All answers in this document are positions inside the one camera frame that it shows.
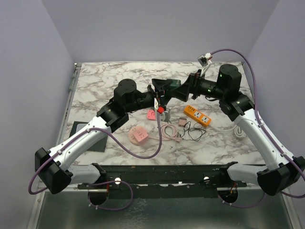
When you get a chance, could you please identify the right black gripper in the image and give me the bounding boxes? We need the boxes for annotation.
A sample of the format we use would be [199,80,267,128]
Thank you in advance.
[169,69,226,102]

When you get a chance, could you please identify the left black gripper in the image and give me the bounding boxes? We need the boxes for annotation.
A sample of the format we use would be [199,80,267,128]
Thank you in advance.
[126,80,173,113]

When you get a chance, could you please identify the green cube socket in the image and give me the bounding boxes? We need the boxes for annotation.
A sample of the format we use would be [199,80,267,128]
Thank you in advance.
[167,79,181,91]

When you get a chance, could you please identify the orange power strip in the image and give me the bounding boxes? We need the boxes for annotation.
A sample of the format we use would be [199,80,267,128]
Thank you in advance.
[183,105,211,127]

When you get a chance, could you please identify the pink hub cable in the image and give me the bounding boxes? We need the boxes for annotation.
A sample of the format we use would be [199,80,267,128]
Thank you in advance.
[147,123,183,142]

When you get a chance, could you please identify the pink round power hub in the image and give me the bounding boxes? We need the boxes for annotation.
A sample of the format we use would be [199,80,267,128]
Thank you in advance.
[128,126,149,146]

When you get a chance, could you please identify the pink cube socket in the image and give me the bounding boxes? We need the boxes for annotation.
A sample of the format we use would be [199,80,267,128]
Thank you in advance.
[133,130,149,144]

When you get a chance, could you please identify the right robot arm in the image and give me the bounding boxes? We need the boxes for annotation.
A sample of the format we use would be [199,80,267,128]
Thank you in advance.
[168,64,305,196]

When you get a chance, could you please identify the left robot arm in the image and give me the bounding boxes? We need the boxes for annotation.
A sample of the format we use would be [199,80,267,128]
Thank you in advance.
[34,79,172,194]

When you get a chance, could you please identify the dusty pink small charger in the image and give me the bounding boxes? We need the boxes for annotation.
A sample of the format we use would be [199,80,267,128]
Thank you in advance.
[178,117,187,127]

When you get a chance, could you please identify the coral pink square charger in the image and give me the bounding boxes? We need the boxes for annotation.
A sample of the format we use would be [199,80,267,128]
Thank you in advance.
[146,109,156,121]

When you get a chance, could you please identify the black foam mat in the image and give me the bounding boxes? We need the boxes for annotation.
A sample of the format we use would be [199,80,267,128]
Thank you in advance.
[70,121,108,153]

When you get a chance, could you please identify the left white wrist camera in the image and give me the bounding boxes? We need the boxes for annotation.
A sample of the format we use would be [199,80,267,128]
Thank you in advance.
[153,98,171,122]

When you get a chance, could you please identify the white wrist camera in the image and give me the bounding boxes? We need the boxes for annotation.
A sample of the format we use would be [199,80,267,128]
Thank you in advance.
[153,98,171,122]
[197,52,213,76]

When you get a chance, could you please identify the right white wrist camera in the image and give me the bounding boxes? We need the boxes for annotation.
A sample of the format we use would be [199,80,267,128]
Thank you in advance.
[197,52,213,76]

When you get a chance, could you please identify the thin black cable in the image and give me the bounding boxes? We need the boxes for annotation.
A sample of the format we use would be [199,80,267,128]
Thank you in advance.
[178,120,207,142]

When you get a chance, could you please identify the white power strip cable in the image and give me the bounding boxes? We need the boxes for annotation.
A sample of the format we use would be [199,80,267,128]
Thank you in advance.
[214,124,246,139]

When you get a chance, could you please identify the black mounting base rail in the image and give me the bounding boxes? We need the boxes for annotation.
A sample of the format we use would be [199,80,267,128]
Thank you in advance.
[71,155,279,199]

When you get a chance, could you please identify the aluminium frame rail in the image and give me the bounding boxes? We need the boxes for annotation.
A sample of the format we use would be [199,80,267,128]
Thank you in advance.
[29,184,301,229]

